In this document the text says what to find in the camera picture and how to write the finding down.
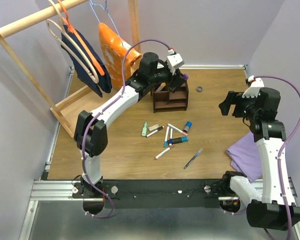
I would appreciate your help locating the white eraser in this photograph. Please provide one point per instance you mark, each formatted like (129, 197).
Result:
(154, 127)

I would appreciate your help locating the orange pink highlighter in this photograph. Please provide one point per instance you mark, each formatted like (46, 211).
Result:
(161, 87)

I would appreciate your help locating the blue grey glue stick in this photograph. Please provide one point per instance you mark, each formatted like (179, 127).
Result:
(187, 127)

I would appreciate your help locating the clear blue pen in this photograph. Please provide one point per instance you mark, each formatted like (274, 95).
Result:
(193, 158)

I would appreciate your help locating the black white marker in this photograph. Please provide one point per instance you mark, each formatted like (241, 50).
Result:
(155, 131)

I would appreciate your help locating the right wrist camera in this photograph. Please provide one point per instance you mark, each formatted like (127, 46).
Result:
(254, 86)

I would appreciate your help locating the wooden clothes rack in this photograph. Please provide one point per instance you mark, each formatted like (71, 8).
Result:
(27, 22)

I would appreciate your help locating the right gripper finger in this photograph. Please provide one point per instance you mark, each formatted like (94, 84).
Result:
(225, 107)
(232, 97)

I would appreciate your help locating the purple black highlighter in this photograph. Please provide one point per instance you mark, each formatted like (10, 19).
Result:
(185, 76)

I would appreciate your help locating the white dark-blue marker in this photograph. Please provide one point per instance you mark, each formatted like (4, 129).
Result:
(170, 136)

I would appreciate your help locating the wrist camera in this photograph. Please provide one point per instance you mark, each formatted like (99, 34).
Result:
(254, 86)
(174, 61)

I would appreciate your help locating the grey round cap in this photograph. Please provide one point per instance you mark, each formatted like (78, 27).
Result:
(199, 89)

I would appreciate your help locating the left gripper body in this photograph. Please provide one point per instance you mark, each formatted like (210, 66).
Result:
(165, 75)

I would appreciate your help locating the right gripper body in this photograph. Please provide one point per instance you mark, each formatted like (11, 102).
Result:
(241, 106)

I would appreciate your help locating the brown wooden desk organizer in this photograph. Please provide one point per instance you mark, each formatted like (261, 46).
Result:
(166, 101)

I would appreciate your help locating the beige hanger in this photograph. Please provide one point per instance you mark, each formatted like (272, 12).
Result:
(82, 59)

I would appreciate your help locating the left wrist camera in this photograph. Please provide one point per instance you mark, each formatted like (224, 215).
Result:
(174, 61)

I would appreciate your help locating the white blue marker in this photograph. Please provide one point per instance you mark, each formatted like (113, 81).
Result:
(166, 137)

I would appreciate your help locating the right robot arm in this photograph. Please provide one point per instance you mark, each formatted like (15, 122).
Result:
(275, 208)

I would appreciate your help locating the blue wire hanger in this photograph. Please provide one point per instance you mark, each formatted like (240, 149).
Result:
(102, 14)

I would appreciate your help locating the purple cloth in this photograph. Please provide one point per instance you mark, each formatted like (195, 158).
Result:
(245, 157)

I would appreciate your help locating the orange patterned garment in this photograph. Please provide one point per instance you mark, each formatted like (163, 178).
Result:
(114, 49)

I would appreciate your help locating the white pink marker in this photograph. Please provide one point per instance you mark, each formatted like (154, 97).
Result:
(177, 129)

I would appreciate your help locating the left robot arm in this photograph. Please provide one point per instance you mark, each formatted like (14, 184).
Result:
(91, 131)

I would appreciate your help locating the white brown marker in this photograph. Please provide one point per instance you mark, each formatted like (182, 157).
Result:
(164, 152)

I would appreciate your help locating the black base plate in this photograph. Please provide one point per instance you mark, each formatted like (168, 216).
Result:
(156, 193)

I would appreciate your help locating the green correction tape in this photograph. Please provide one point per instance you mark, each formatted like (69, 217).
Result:
(144, 129)

